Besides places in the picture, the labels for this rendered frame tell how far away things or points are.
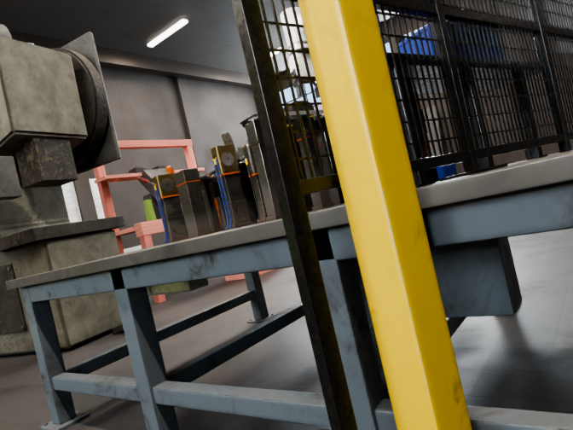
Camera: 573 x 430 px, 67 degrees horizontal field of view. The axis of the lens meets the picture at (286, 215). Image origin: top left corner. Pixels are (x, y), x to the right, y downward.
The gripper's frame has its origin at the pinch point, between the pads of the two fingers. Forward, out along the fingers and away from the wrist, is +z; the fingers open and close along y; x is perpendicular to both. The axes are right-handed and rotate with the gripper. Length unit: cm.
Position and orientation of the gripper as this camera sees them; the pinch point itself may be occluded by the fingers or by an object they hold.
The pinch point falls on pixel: (309, 95)
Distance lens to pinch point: 167.3
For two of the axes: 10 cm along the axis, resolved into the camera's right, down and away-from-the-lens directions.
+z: 2.3, 9.7, 0.0
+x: 5.9, -1.3, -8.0
